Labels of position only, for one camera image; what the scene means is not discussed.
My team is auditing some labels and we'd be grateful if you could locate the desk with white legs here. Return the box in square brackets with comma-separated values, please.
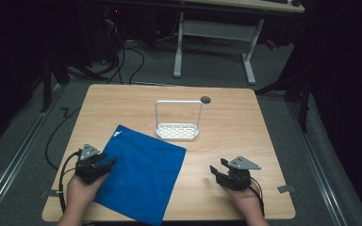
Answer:
[172, 0, 305, 86]

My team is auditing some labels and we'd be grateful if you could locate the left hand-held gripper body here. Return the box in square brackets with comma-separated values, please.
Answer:
[74, 143, 109, 186]

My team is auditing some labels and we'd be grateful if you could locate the black metal stand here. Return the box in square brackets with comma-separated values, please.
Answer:
[254, 60, 314, 134]
[40, 51, 108, 114]

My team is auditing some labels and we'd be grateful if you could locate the white rack with handle bar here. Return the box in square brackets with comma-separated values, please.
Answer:
[154, 99, 204, 142]

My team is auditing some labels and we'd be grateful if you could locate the metal floor rail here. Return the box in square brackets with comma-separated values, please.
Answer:
[0, 84, 66, 222]
[286, 99, 349, 226]

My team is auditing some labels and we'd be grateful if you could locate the black cable on floor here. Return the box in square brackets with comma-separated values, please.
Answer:
[44, 106, 83, 172]

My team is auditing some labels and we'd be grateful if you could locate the person's right hand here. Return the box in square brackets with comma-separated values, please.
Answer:
[221, 181, 265, 218]

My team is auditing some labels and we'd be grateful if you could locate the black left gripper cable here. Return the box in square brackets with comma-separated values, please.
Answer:
[58, 149, 83, 215]

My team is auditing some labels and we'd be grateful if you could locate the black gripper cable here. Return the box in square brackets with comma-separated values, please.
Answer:
[249, 176, 266, 218]
[58, 149, 83, 215]

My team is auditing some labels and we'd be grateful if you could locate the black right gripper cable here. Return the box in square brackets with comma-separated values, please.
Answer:
[249, 176, 266, 218]

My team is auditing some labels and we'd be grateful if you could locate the person's left hand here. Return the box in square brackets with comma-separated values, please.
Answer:
[65, 171, 109, 211]

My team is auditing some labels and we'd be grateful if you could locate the bundle of black cables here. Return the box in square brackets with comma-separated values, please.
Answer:
[102, 18, 146, 86]

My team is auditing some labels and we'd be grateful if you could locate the blue cloth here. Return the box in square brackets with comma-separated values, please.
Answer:
[93, 124, 188, 226]

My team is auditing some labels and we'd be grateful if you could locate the dark computer tower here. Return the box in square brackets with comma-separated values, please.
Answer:
[98, 4, 123, 64]

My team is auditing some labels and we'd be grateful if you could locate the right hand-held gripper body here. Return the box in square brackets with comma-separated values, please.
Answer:
[216, 155, 262, 192]

